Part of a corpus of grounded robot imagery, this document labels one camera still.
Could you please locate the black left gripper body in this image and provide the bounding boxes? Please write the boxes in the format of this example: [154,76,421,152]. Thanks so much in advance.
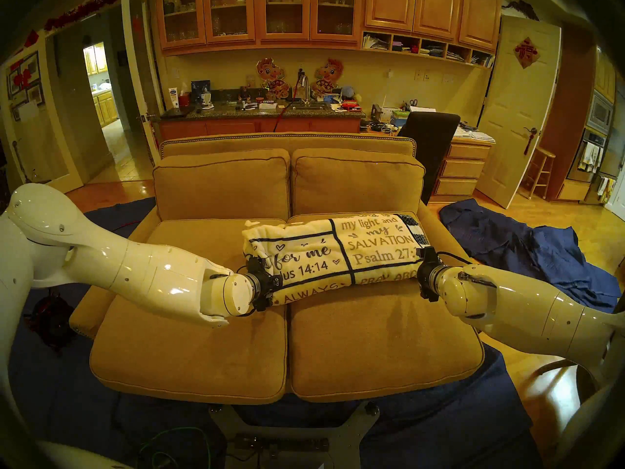
[244,257,284,312]

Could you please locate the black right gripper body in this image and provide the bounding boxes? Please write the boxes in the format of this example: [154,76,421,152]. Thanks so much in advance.
[417,247,446,302]

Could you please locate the printed scripture fleece blanket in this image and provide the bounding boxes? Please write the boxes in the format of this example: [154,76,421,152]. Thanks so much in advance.
[243,213,431,306]

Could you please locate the mustard sofa seat cushion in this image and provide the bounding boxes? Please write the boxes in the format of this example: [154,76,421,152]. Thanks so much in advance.
[288,212,485,403]
[90,219,290,405]

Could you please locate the crumpled navy cloth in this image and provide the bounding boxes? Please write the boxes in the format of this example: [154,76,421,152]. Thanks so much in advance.
[439,198,622,313]

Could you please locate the mustard sofa back cushion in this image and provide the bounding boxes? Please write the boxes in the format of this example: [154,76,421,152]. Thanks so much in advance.
[292,148,425,217]
[153,149,291,222]

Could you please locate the wooden desk with drawers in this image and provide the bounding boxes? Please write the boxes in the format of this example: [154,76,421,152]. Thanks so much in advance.
[430,131,496,202]

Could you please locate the dark office chair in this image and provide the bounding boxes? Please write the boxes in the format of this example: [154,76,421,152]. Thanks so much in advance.
[398,111,461,205]

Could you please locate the large navy floor cloth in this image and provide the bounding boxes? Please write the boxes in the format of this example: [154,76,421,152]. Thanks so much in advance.
[7,197,533,469]

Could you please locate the mustard fabric loveseat sofa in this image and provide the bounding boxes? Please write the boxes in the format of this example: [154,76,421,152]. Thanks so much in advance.
[69,132,506,405]

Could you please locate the granite top counter cabinet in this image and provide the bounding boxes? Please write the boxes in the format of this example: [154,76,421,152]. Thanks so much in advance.
[152,102,366,141]

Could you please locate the black power strip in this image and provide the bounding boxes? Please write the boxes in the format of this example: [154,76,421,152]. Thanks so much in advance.
[234,436,330,453]

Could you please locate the wooden stool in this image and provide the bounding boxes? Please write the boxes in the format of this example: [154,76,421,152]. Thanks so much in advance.
[519,147,556,200]

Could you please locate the white panel door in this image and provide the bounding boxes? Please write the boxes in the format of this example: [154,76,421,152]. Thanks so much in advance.
[476,16,562,210]

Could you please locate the wooden cubby shelf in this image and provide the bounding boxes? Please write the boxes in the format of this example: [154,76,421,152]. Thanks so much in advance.
[362,31,496,69]

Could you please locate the red diamond door ornament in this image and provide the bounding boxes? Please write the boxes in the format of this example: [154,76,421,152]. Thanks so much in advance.
[514,37,541,69]

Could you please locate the white glass french door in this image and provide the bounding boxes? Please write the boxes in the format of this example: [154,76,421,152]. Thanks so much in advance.
[0,33,83,194]

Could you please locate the red garland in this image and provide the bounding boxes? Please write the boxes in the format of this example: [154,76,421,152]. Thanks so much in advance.
[44,0,122,31]

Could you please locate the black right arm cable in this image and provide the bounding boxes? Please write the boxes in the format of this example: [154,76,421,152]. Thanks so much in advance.
[436,251,473,267]

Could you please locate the thin green cable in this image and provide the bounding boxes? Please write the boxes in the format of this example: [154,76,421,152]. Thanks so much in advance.
[139,426,211,469]

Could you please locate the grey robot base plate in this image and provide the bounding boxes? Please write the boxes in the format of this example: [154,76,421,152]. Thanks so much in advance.
[210,400,380,469]

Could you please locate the cartoon pig wall decoration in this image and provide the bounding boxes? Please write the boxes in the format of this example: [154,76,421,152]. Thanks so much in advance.
[312,59,344,96]
[256,58,289,100]

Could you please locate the black cable spool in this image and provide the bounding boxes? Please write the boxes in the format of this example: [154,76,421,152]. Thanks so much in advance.
[23,296,76,350]

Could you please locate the steel wall oven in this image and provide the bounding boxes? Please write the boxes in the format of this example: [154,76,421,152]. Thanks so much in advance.
[579,91,615,183]

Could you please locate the wooden wall cabinets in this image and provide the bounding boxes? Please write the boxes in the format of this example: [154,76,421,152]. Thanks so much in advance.
[155,0,502,53]

